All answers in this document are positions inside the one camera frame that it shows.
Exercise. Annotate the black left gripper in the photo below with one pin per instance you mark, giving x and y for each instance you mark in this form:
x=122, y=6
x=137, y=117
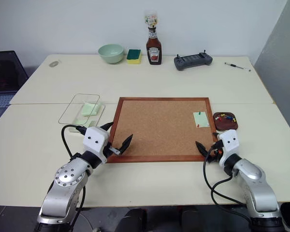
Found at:
x=108, y=151

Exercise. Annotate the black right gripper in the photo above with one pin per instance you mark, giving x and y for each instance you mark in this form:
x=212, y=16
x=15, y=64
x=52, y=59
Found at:
x=216, y=154

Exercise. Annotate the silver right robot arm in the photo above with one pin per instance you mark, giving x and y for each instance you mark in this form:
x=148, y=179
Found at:
x=256, y=183

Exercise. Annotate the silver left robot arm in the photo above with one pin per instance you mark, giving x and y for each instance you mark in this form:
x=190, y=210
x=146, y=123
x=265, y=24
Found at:
x=67, y=180

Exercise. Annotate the pale green paper note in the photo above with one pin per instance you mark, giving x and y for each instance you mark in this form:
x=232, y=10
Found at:
x=80, y=121
x=202, y=120

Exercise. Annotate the green sticky note pad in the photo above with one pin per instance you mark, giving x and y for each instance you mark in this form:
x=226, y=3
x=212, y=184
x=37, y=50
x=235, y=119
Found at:
x=91, y=109

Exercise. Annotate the brown dish of pushpins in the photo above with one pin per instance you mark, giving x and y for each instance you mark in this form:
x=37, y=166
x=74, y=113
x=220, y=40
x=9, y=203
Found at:
x=226, y=124

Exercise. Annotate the clear plastic box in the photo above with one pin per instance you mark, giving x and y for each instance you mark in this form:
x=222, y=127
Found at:
x=70, y=113

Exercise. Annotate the yellow and green sponge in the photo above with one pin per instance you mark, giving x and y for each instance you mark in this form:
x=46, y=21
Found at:
x=134, y=57

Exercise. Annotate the mint green bowl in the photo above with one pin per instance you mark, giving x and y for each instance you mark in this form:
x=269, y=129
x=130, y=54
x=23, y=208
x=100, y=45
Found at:
x=111, y=54

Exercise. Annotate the black and silver pen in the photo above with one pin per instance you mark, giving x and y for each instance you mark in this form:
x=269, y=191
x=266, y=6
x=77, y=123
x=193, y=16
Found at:
x=236, y=66

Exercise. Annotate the grey handheld controller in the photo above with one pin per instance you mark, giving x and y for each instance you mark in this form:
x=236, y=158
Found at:
x=192, y=61

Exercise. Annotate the ketchup bottle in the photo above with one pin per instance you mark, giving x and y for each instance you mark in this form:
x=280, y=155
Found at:
x=154, y=50

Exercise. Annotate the clear tape roll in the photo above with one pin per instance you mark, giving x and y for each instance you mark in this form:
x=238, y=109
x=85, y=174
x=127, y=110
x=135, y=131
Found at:
x=54, y=64

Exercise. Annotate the clear cup of small items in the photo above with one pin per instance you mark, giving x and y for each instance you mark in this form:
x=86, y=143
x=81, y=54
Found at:
x=150, y=18

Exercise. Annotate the open laptop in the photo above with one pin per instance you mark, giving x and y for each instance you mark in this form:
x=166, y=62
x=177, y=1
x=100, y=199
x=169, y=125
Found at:
x=3, y=77

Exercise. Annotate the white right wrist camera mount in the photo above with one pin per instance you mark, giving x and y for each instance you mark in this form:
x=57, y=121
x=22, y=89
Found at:
x=229, y=142

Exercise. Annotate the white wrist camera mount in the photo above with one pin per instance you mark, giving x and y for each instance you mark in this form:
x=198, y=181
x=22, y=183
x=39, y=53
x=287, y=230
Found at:
x=95, y=140
x=229, y=142

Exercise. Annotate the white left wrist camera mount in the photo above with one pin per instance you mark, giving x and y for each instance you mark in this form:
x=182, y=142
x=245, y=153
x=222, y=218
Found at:
x=95, y=140

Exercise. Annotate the cork board with wooden frame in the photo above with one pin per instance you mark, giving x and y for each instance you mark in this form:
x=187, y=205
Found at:
x=159, y=130

